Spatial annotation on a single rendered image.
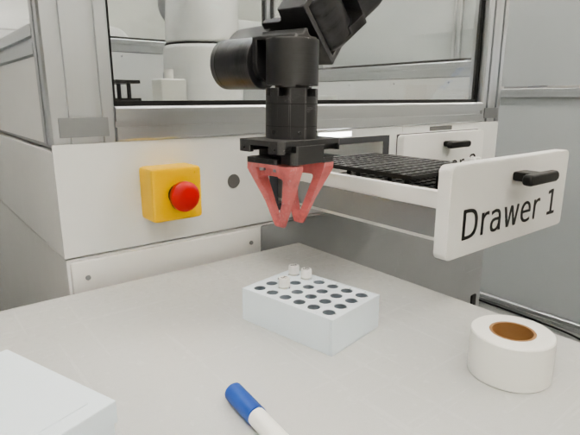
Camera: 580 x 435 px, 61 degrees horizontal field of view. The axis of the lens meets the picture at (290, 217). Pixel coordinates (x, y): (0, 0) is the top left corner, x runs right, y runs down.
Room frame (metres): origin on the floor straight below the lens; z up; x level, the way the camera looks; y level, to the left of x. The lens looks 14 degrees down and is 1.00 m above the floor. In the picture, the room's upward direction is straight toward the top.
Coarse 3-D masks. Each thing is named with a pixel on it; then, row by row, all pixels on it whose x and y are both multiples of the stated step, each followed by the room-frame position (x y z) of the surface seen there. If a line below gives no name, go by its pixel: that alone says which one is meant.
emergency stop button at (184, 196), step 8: (176, 184) 0.63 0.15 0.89; (184, 184) 0.63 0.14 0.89; (192, 184) 0.63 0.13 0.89; (176, 192) 0.62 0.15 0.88; (184, 192) 0.62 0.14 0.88; (192, 192) 0.63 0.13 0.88; (176, 200) 0.62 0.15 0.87; (184, 200) 0.62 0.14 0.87; (192, 200) 0.63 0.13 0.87; (176, 208) 0.62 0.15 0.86; (184, 208) 0.62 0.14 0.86; (192, 208) 0.63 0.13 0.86
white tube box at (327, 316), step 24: (264, 288) 0.51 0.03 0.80; (312, 288) 0.50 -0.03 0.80; (336, 288) 0.50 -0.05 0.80; (264, 312) 0.48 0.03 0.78; (288, 312) 0.46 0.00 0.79; (312, 312) 0.44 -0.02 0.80; (336, 312) 0.44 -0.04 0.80; (360, 312) 0.46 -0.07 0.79; (288, 336) 0.46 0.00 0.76; (312, 336) 0.44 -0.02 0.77; (336, 336) 0.43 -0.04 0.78; (360, 336) 0.46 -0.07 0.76
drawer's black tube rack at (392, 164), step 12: (348, 156) 0.86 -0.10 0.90; (360, 156) 0.87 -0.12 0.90; (372, 156) 0.86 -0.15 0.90; (384, 156) 0.86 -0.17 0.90; (396, 156) 0.87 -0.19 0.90; (408, 156) 0.86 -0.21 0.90; (348, 168) 0.74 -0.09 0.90; (360, 168) 0.72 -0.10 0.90; (372, 168) 0.72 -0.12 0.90; (384, 168) 0.71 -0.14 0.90; (396, 168) 0.71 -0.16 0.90; (408, 168) 0.72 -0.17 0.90; (420, 168) 0.71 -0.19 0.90; (432, 168) 0.72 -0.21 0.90; (396, 180) 0.79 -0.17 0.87; (408, 180) 0.66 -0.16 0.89; (420, 180) 0.79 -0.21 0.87; (432, 180) 0.79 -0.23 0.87
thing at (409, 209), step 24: (336, 168) 0.91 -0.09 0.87; (336, 192) 0.70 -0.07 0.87; (360, 192) 0.66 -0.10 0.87; (384, 192) 0.63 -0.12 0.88; (408, 192) 0.60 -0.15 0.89; (432, 192) 0.57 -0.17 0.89; (360, 216) 0.66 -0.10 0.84; (384, 216) 0.63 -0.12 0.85; (408, 216) 0.60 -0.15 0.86; (432, 216) 0.57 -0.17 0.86; (432, 240) 0.57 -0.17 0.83
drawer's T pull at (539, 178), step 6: (516, 174) 0.61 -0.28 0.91; (522, 174) 0.60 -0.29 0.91; (528, 174) 0.58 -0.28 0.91; (534, 174) 0.58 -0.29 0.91; (540, 174) 0.59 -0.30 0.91; (546, 174) 0.59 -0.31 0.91; (552, 174) 0.60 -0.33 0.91; (558, 174) 0.61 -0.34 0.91; (516, 180) 0.61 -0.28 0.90; (522, 180) 0.58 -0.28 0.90; (528, 180) 0.57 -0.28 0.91; (534, 180) 0.58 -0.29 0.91; (540, 180) 0.59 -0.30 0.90; (546, 180) 0.59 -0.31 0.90; (552, 180) 0.61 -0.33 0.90
